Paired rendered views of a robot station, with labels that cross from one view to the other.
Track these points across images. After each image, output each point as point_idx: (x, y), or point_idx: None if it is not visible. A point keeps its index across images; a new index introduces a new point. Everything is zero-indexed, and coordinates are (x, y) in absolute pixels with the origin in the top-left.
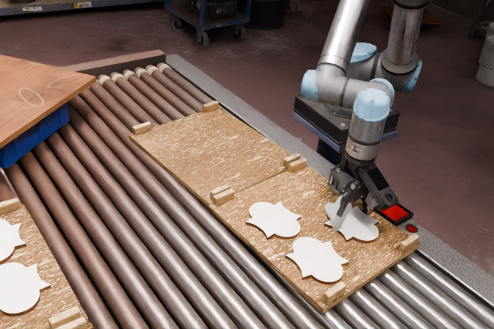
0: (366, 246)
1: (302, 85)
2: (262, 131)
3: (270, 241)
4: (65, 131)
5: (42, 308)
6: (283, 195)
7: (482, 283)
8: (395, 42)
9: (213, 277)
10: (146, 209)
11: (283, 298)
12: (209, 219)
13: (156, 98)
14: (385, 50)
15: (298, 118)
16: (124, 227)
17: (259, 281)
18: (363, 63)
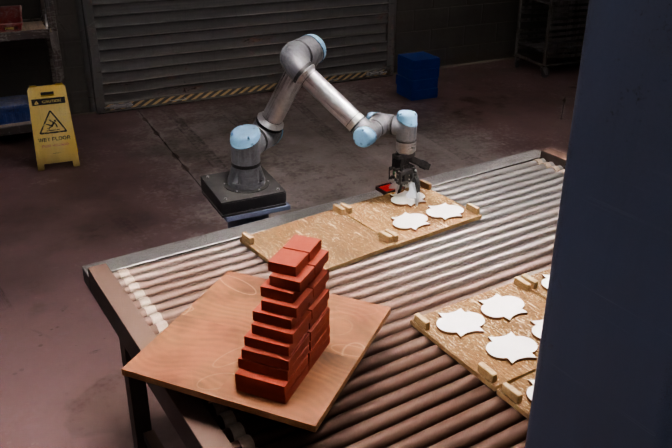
0: (427, 198)
1: (370, 137)
2: (278, 224)
3: (430, 225)
4: None
5: (514, 296)
6: (380, 218)
7: (443, 177)
8: (288, 105)
9: (463, 247)
10: (397, 274)
11: (473, 228)
12: (407, 248)
13: (209, 274)
14: (261, 120)
15: (233, 218)
16: (423, 279)
17: (459, 236)
18: (260, 138)
